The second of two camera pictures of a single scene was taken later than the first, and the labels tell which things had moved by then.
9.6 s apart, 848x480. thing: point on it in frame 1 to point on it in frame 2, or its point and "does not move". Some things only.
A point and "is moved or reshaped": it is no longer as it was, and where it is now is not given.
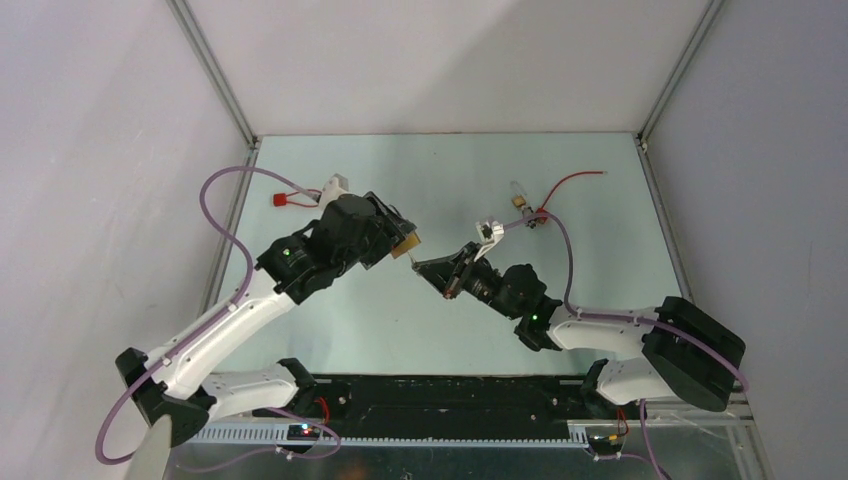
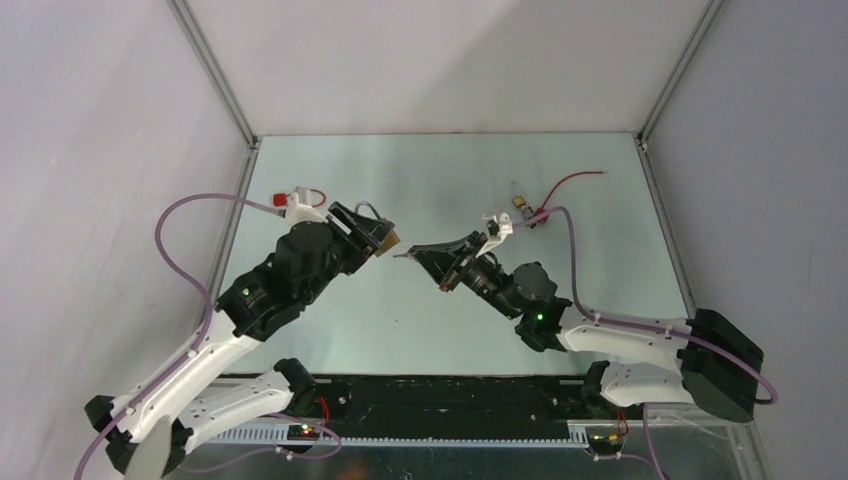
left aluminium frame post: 215,71 does not move
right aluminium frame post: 709,17 does not move
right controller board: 605,445 does not move
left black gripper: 390,230 to 363,238
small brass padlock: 520,198 does not move
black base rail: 436,406 does not move
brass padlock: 410,242 is moved or reshaped
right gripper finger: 467,253 to 446,246
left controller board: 303,432 does not move
